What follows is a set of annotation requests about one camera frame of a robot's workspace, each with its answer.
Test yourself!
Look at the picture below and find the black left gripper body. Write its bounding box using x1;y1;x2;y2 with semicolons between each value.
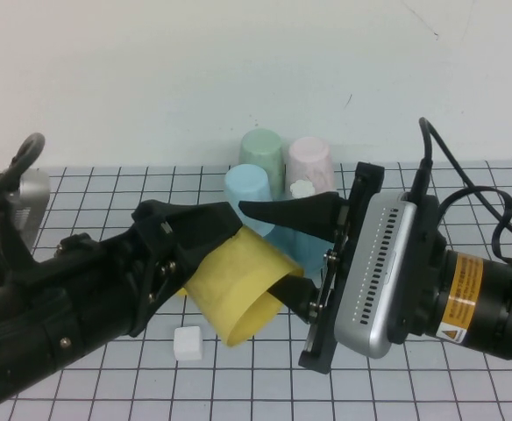
125;199;201;339

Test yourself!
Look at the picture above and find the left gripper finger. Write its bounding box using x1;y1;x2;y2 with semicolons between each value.
169;200;245;265

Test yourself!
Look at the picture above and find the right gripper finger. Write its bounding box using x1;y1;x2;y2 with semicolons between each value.
238;190;350;243
266;275;328;326

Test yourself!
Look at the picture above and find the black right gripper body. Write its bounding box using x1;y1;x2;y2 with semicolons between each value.
298;161;387;375

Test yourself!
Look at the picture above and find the yellow plastic cup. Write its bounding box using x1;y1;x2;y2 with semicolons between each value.
181;225;306;349

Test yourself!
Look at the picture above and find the teal cup stand tray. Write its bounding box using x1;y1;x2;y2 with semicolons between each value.
262;178;332;284

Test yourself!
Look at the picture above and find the pink plastic cup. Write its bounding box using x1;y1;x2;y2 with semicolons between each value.
284;136;337;196

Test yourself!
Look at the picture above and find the light blue plastic cup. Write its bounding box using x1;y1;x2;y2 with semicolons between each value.
224;163;275;239

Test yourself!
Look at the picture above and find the green plastic cup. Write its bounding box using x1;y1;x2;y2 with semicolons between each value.
238;128;285;199

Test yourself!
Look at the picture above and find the white cube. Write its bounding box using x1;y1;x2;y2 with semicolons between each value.
173;325;205;362

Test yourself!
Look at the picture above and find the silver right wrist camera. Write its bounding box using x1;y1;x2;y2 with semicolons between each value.
333;192;417;360

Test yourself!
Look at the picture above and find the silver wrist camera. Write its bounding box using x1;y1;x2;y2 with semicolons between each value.
0;153;52;271
333;192;417;360

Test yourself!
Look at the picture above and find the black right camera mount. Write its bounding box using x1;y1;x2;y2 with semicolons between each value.
391;192;451;348

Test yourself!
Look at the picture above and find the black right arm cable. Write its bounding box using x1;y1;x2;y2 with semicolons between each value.
413;117;512;275

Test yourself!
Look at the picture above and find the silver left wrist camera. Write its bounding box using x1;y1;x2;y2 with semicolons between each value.
0;153;52;271

